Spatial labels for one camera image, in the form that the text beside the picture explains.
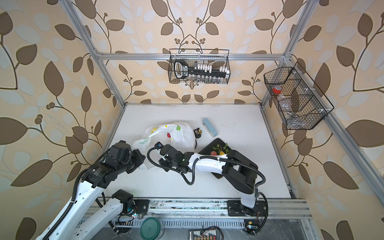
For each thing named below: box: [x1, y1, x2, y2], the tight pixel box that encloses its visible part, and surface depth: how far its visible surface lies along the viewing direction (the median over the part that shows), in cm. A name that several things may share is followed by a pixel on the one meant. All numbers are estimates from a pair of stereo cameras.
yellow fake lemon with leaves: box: [212, 142, 230, 156], surface depth 93 cm
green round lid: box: [140, 216, 162, 240], surface depth 62 cm
